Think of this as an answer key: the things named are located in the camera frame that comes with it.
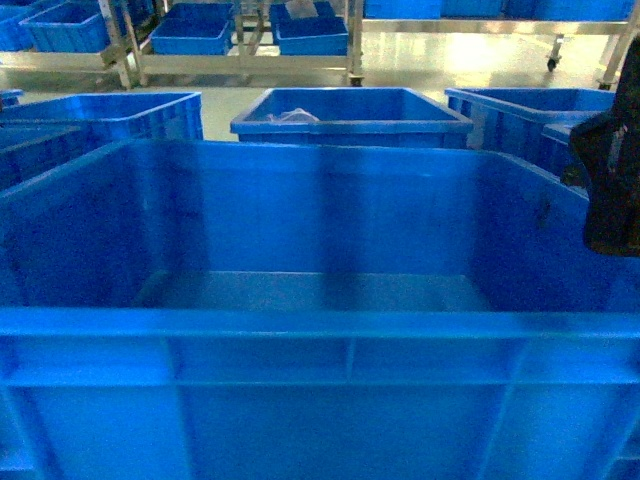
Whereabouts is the blue bin far rack centre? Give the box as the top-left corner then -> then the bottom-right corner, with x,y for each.
275,17 -> 348,56

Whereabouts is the stainless steel roller shelf rack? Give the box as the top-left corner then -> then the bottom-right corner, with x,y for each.
1,1 -> 639,89

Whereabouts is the blue bin with plastic bag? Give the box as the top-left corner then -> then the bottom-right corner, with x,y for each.
230,87 -> 473,149

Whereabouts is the blue bin rack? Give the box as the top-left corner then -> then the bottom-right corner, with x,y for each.
275,17 -> 348,56
19,1 -> 110,53

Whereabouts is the blue bin on far rack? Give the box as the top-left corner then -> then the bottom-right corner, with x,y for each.
150,18 -> 232,55

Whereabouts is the large blue plastic crate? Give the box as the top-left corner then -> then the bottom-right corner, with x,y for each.
1,140 -> 639,479

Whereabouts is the blue bin far rack left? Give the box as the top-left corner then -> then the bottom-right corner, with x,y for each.
19,1 -> 110,53

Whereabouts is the blue bin front left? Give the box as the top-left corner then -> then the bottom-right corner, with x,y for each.
1,92 -> 203,190

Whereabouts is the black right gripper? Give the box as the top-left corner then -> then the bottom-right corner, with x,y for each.
562,39 -> 639,256

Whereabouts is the blue bin front right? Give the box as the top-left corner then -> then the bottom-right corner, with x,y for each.
445,87 -> 614,176

